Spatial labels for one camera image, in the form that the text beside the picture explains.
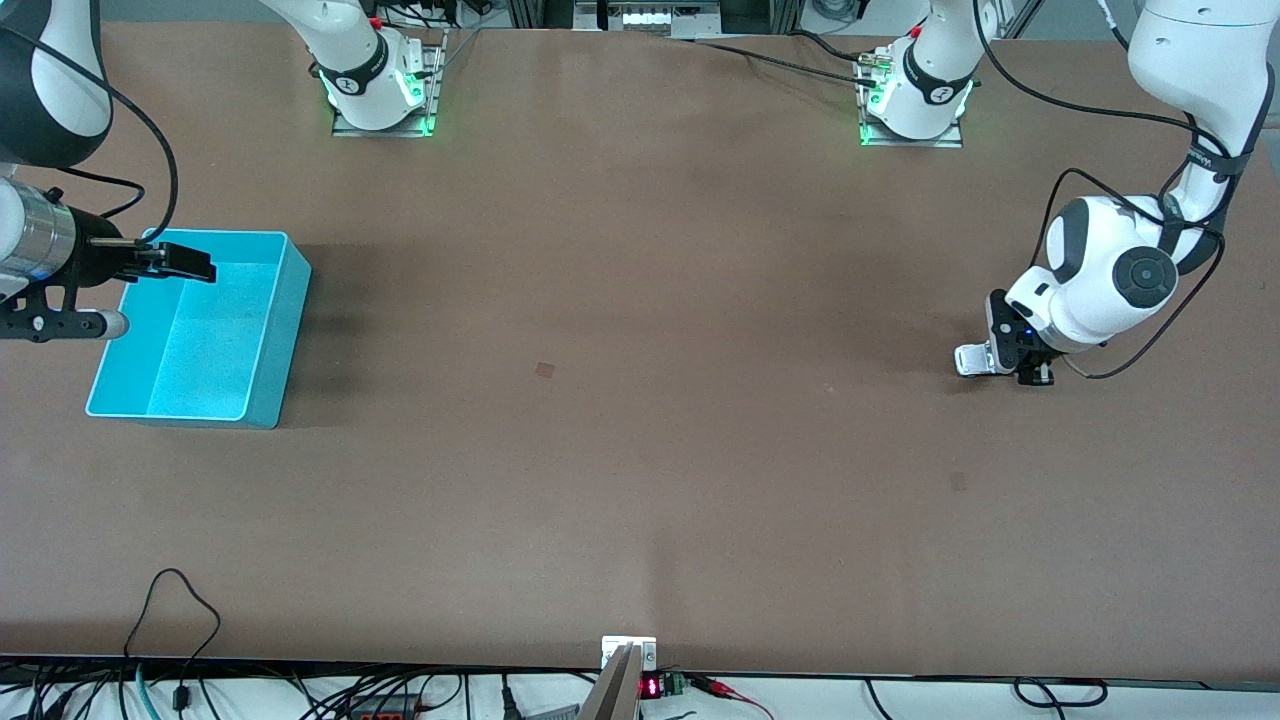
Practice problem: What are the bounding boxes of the teal plastic bin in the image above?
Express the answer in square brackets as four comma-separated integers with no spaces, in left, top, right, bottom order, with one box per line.
[85,230,313,431]

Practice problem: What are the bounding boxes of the metal unit with white lights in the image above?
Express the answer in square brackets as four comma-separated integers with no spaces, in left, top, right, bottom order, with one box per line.
[574,0,723,39]

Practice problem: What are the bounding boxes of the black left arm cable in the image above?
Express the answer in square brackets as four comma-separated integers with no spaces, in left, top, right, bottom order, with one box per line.
[972,0,1246,382]

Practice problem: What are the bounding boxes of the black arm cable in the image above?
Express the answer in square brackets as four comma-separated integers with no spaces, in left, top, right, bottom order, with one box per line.
[972,0,1246,382]
[0,25,181,246]

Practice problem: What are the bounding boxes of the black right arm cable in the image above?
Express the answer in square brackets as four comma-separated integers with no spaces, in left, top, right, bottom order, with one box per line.
[0,25,181,246]

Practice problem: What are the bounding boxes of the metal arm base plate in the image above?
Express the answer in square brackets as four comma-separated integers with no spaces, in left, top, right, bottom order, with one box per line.
[858,50,966,149]
[332,30,447,138]

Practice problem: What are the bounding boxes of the thin black looped cable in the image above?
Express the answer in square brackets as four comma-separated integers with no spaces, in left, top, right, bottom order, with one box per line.
[122,568,223,713]

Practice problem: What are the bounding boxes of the coiled black cable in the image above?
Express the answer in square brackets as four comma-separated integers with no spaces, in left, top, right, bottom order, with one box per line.
[1013,677,1109,709]

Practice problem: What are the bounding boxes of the upright aluminium frame post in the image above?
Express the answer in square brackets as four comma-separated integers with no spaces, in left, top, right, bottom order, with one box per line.
[990,0,1046,39]

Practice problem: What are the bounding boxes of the black cable bundle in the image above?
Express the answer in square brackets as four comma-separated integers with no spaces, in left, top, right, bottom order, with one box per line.
[378,0,501,31]

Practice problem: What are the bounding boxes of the long thin black cable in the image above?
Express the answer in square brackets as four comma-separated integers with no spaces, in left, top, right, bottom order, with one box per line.
[650,36,879,87]

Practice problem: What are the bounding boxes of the short thick black cable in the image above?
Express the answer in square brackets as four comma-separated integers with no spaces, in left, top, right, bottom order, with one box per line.
[788,28,881,67]

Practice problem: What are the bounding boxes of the red clip wires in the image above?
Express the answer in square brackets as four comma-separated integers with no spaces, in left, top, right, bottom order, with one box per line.
[688,674,776,720]

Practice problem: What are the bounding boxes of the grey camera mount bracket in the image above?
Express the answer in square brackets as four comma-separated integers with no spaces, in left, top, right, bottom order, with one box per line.
[576,635,659,720]

